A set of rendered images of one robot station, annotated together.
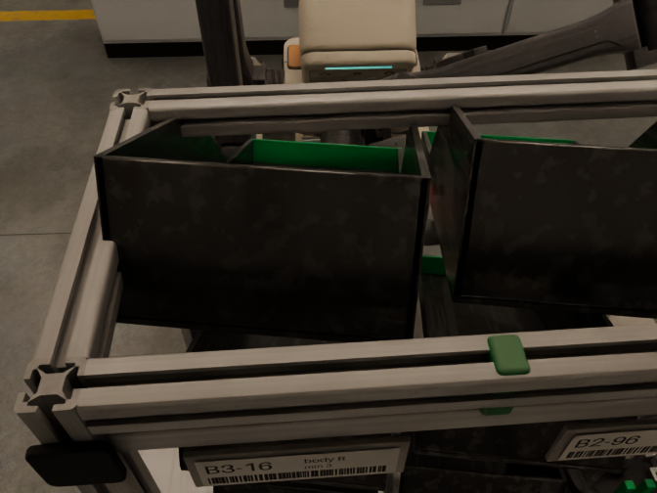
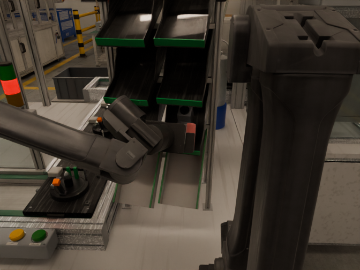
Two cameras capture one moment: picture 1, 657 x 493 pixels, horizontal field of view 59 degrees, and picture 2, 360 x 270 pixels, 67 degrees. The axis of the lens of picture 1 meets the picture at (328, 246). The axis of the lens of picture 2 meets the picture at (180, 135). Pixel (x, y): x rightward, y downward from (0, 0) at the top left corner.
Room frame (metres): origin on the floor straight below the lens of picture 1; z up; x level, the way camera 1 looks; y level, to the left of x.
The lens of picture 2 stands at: (1.11, 0.08, 1.64)
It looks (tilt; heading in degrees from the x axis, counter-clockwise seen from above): 28 degrees down; 186
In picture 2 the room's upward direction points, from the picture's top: straight up
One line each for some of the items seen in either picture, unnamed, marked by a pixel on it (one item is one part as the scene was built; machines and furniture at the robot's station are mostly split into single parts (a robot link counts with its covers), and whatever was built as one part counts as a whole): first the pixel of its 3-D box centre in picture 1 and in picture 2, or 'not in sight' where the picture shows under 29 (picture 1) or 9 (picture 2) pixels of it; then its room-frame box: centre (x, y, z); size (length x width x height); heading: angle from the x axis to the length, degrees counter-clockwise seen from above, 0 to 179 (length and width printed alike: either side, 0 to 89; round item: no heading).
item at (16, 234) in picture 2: not in sight; (17, 235); (0.57, -0.49, 0.96); 0.04 x 0.04 x 0.02
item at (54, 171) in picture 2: not in sight; (55, 173); (0.26, -0.52, 0.97); 0.05 x 0.05 x 0.04; 4
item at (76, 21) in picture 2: not in sight; (99, 26); (-7.65, -3.36, 0.58); 3.40 x 0.20 x 1.15; 2
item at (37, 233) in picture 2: not in sight; (39, 236); (0.56, -0.42, 0.96); 0.04 x 0.04 x 0.02
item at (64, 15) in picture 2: not in sight; (55, 24); (-8.64, -5.31, 0.49); 1.29 x 0.92 x 0.98; 2
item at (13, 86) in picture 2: not in sight; (10, 85); (0.24, -0.61, 1.33); 0.05 x 0.05 x 0.05
